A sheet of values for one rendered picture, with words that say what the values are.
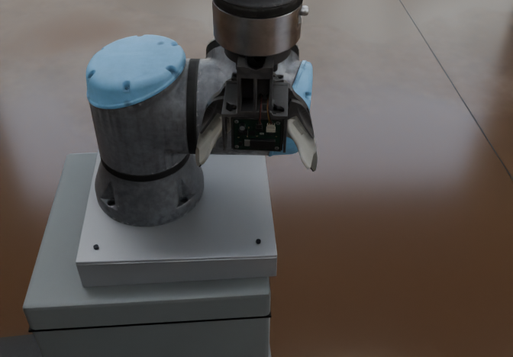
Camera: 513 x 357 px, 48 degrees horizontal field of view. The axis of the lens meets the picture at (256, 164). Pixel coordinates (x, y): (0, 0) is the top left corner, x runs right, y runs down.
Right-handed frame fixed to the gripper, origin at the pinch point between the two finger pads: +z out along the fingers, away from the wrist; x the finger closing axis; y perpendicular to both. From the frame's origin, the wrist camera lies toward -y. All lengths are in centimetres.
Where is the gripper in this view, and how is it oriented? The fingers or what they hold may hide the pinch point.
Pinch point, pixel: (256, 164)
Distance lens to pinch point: 74.9
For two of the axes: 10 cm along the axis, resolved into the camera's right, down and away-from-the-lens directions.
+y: -0.5, 6.8, -7.3
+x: 10.0, 0.4, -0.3
